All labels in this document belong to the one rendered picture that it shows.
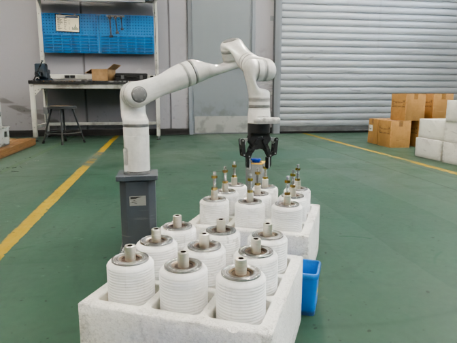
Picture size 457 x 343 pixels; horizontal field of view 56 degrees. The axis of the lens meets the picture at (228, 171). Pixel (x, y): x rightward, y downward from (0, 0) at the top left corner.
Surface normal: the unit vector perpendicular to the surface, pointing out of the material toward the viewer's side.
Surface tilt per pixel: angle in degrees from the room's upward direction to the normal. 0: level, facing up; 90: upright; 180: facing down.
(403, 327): 0
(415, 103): 90
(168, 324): 90
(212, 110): 90
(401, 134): 90
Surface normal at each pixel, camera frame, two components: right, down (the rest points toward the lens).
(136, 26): 0.15, 0.17
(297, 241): -0.29, 0.17
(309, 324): 0.00, -0.98
